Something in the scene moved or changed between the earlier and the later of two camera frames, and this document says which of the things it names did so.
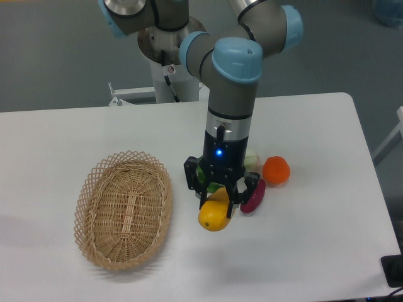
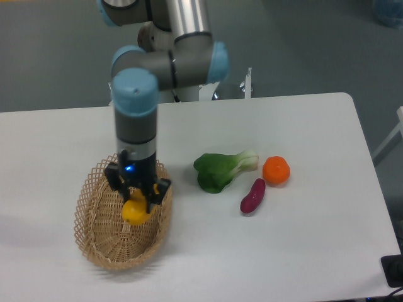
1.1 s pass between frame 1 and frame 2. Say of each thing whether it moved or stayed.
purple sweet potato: stayed
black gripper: moved
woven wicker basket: stayed
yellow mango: moved
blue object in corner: stayed
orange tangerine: stayed
